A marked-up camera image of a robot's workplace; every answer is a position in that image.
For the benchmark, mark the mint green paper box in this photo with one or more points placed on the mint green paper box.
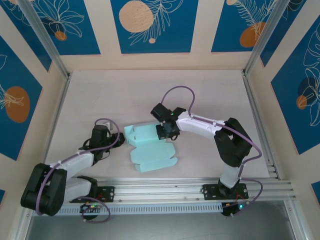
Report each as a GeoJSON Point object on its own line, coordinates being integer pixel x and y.
{"type": "Point", "coordinates": [152, 152]}

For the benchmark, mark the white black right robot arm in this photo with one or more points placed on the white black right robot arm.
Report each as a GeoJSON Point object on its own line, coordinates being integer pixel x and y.
{"type": "Point", "coordinates": [200, 127]}

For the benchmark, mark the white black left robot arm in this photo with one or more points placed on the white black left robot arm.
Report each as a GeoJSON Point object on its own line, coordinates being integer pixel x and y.
{"type": "Point", "coordinates": [75, 160]}

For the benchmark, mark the black controller board green light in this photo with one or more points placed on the black controller board green light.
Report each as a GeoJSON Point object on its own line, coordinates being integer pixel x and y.
{"type": "Point", "coordinates": [232, 208]}
{"type": "Point", "coordinates": [90, 207]}

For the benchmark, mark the grey metal sheet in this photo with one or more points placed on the grey metal sheet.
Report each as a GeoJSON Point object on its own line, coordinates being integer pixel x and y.
{"type": "Point", "coordinates": [162, 227]}

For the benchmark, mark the blue panel white flower drawing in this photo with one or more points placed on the blue panel white flower drawing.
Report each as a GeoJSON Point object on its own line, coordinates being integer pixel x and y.
{"type": "Point", "coordinates": [82, 37]}

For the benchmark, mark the blue panel orange circle flower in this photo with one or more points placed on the blue panel orange circle flower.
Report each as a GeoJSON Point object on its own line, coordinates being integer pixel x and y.
{"type": "Point", "coordinates": [12, 75]}

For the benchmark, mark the blue panel orange circle fern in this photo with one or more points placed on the blue panel orange circle fern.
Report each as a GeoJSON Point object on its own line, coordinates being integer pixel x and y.
{"type": "Point", "coordinates": [225, 25]}

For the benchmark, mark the blue panel dark circle leaves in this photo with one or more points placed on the blue panel dark circle leaves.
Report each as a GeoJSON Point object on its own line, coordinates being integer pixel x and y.
{"type": "Point", "coordinates": [300, 120]}

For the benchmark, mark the blue panel white leaf lines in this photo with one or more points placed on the blue panel white leaf lines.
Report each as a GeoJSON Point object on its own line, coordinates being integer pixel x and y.
{"type": "Point", "coordinates": [295, 22]}

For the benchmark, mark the aluminium side rail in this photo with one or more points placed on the aluminium side rail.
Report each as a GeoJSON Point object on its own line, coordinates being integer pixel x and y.
{"type": "Point", "coordinates": [57, 117]}
{"type": "Point", "coordinates": [259, 125]}

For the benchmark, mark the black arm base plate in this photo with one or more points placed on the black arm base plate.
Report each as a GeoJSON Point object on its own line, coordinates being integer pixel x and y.
{"type": "Point", "coordinates": [210, 191]}
{"type": "Point", "coordinates": [108, 193]}

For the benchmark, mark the wide aluminium base rail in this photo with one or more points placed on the wide aluminium base rail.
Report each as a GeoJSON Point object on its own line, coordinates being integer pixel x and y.
{"type": "Point", "coordinates": [160, 187]}

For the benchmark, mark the dark blue wall panel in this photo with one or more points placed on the dark blue wall panel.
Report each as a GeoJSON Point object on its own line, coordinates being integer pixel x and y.
{"type": "Point", "coordinates": [37, 47]}

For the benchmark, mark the aluminium frame post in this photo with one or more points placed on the aluminium frame post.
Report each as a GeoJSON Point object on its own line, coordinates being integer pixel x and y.
{"type": "Point", "coordinates": [265, 37]}
{"type": "Point", "coordinates": [46, 40]}

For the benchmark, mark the small blue wall panel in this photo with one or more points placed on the small blue wall panel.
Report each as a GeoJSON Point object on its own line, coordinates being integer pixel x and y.
{"type": "Point", "coordinates": [317, 191]}
{"type": "Point", "coordinates": [2, 197]}

